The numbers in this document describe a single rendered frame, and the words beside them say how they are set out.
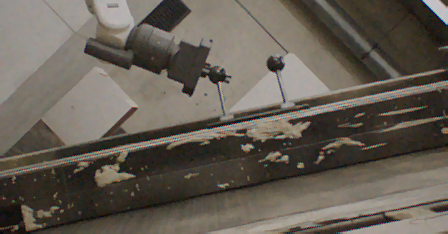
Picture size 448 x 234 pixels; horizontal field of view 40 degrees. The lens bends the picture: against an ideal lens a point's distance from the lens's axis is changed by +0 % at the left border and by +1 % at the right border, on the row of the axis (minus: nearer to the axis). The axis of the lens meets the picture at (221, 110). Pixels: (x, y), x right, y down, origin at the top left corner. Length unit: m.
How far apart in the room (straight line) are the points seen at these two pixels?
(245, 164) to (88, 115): 5.38
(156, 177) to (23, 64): 2.76
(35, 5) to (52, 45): 0.23
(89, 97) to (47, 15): 2.71
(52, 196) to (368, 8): 8.83
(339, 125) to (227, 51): 8.46
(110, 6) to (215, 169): 0.60
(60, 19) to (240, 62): 5.96
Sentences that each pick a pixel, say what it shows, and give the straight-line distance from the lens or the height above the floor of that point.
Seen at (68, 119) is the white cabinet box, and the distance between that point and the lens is 6.13.
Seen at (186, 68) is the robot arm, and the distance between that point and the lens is 1.23.
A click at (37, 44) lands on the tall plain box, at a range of 3.44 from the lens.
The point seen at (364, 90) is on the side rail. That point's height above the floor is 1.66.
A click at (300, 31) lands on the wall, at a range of 9.24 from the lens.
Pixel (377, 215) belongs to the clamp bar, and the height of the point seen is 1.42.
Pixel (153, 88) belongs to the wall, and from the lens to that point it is 9.22.
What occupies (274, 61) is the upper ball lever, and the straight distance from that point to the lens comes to 1.21.
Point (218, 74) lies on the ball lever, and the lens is 1.20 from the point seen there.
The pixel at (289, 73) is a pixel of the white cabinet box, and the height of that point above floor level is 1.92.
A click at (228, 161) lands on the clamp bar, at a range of 0.72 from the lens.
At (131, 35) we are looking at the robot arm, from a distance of 1.24.
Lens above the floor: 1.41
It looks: 1 degrees down
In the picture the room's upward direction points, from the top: 46 degrees clockwise
